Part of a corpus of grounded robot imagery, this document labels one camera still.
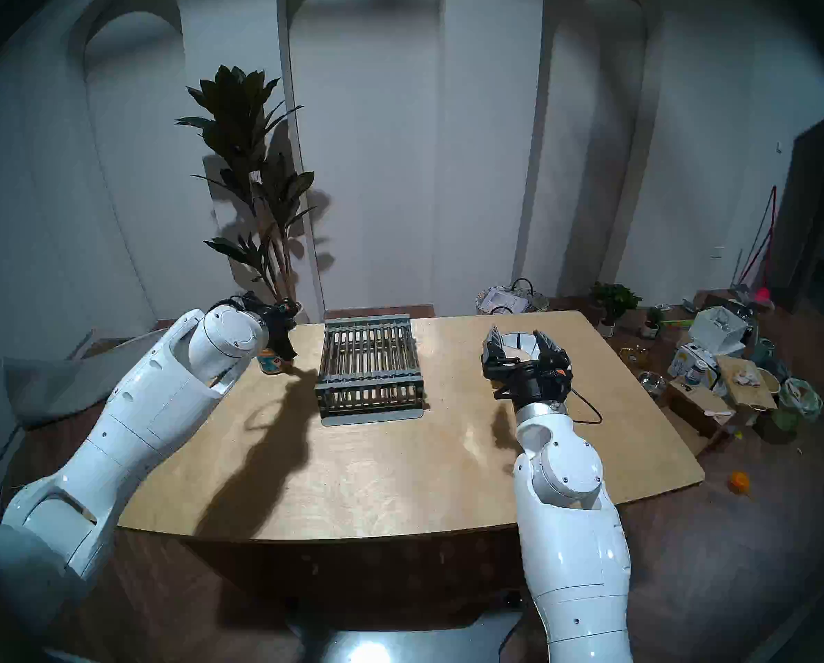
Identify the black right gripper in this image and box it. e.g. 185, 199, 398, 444
482, 327, 573, 411

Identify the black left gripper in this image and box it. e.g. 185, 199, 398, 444
243, 292, 303, 362

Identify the blue striped white bowl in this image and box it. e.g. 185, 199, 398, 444
488, 327, 559, 367

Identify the grey slatted dish rack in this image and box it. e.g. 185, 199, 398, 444
314, 314, 427, 426

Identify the small bushy potted plant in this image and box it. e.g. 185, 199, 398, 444
590, 280, 642, 338

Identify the white printed carton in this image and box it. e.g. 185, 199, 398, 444
668, 343, 724, 393

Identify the brown wooden box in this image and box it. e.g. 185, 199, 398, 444
657, 376, 736, 455

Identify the white square box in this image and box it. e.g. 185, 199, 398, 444
688, 306, 750, 357

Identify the tall potted leafy plant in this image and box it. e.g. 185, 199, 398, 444
176, 66, 316, 325

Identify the wooden cutting board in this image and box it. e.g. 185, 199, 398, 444
715, 354, 777, 412

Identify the dark wooden door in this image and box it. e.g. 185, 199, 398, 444
771, 106, 824, 310

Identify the wicker basket with handle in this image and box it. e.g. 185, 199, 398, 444
474, 278, 551, 316

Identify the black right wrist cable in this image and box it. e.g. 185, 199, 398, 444
567, 385, 603, 426

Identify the red handled broom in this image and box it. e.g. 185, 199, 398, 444
733, 185, 777, 309

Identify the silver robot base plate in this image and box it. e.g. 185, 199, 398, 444
288, 599, 523, 663

